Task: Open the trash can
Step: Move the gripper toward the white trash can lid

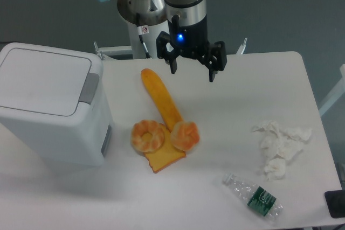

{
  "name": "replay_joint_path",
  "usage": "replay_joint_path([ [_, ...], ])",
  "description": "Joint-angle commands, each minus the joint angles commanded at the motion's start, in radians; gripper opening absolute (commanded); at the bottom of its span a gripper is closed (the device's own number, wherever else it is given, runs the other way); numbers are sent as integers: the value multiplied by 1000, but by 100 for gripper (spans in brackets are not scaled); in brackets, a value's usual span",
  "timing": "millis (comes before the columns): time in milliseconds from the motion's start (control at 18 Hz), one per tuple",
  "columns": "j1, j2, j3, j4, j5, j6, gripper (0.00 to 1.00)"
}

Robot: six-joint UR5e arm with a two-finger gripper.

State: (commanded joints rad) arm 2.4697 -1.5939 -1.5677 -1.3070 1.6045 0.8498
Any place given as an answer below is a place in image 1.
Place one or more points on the crushed clear plastic bottle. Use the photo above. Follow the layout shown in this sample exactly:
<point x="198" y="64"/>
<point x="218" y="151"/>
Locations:
<point x="255" y="197"/>

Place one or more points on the round knotted bread roll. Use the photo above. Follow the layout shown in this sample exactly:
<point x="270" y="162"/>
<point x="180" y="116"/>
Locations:
<point x="185" y="136"/>

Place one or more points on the white trash can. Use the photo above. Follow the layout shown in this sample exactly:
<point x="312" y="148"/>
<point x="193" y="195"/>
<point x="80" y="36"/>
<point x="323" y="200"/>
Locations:
<point x="54" y="101"/>

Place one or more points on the black device at edge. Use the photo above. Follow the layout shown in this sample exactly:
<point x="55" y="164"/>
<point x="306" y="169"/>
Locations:
<point x="335" y="203"/>

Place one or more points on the ring-shaped orange bread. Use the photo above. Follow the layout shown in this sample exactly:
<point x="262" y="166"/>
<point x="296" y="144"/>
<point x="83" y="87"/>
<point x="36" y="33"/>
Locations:
<point x="147" y="136"/>

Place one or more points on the orange toast slice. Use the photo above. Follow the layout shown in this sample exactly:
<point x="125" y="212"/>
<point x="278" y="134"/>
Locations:
<point x="166" y="155"/>

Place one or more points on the white frame bar right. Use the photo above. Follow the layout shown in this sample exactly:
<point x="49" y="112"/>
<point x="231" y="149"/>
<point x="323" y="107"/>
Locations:
<point x="334" y="94"/>

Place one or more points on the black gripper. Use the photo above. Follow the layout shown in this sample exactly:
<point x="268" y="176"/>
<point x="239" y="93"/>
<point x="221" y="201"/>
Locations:
<point x="191" y="42"/>

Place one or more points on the crumpled white tissue paper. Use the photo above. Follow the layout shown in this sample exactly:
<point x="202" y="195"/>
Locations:
<point x="280" y="145"/>

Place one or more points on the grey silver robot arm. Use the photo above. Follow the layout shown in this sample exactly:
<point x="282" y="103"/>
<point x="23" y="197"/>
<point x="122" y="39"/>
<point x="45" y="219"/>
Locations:
<point x="153" y="12"/>

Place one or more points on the long orange baguette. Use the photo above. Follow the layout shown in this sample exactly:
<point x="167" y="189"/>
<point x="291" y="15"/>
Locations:
<point x="161" y="98"/>

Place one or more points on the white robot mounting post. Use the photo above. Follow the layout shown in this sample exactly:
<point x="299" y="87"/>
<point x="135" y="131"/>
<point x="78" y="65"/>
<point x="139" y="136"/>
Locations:
<point x="143" y="39"/>

